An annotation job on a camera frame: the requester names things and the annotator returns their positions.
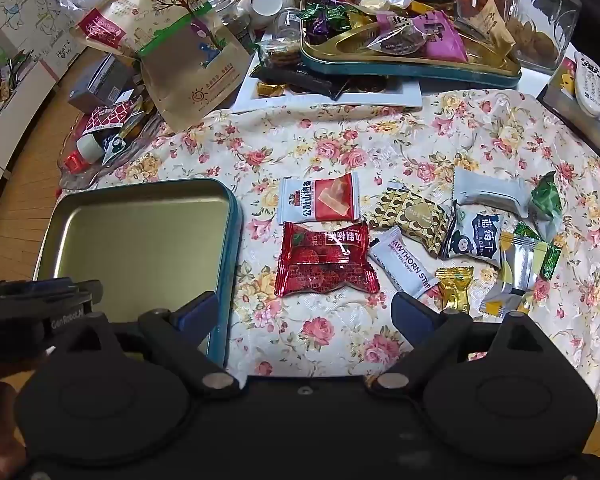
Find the floral tablecloth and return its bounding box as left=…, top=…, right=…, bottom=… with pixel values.
left=60, top=87, right=600, bottom=421

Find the gold brown patterned snack packet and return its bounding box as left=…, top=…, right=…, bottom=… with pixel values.
left=367, top=185, right=451, bottom=257

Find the dark chocolate bar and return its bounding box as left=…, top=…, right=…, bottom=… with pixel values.
left=257, top=64, right=347, bottom=99

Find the white flat box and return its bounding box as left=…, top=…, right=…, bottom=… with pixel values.
left=229, top=50, right=424, bottom=114

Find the grey cardboard box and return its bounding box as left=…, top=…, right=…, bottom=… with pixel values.
left=68, top=54, right=134, bottom=114

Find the white cabinet with drawings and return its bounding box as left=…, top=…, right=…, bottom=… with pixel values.
left=0, top=0, right=101, bottom=231

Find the white cup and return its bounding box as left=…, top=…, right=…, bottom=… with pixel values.
left=249, top=0, right=284, bottom=29

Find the small white bottle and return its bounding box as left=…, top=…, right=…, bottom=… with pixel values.
left=77, top=134, right=104, bottom=164

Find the white and red snack packet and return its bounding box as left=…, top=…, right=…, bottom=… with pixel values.
left=278, top=172, right=361, bottom=225

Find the red packet with white label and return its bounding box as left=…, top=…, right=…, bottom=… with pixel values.
left=77, top=8, right=126, bottom=52

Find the clear glass dish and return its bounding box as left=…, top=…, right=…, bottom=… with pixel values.
left=57, top=104, right=182, bottom=192

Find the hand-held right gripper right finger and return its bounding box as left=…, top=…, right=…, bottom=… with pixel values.
left=375, top=291, right=551, bottom=401

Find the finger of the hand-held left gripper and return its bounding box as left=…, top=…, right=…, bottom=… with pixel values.
left=0, top=280, right=103, bottom=304

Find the clear cookie packet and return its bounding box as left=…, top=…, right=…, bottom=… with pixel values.
left=257, top=39, right=301, bottom=69

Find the silver green yellow snack packet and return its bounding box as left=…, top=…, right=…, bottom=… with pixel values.
left=481, top=222, right=562, bottom=319

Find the teal metal tin tray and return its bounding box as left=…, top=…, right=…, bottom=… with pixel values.
left=32, top=178, right=243, bottom=368

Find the grey white snack packet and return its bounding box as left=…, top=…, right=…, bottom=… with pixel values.
left=452, top=167, right=531, bottom=217

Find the white remote control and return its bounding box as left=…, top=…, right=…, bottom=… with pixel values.
left=573, top=52, right=600, bottom=119

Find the brown paper bag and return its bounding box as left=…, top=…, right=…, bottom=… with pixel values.
left=94, top=0, right=252, bottom=134

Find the green candy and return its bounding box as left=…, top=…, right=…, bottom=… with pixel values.
left=529, top=171, right=564, bottom=242

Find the dark blue white snack packet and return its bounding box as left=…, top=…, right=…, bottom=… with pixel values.
left=439, top=204, right=506, bottom=261

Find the beige snack packet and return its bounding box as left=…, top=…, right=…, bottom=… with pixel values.
left=469, top=0, right=516, bottom=56

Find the teal candy tin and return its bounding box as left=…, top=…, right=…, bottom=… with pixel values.
left=299, top=0, right=524, bottom=92

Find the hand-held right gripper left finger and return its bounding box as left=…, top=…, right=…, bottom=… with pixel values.
left=55, top=291, right=241, bottom=401

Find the pile of assorted clutter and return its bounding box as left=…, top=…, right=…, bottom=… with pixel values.
left=0, top=42, right=27, bottom=112

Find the red white patterned packet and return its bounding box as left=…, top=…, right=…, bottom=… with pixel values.
left=82, top=101, right=136, bottom=134

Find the pink snack packet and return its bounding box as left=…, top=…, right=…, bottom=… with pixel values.
left=412, top=9, right=469, bottom=64

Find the gold candy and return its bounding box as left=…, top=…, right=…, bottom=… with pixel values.
left=434, top=265, right=475, bottom=314

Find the white strip snack packet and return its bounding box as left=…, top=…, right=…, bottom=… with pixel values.
left=368, top=226, right=439, bottom=299

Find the large glass jar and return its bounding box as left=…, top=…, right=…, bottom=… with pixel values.
left=504, top=0, right=582, bottom=72

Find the pile of wrapped candies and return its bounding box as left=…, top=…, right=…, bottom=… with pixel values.
left=302, top=0, right=431, bottom=47

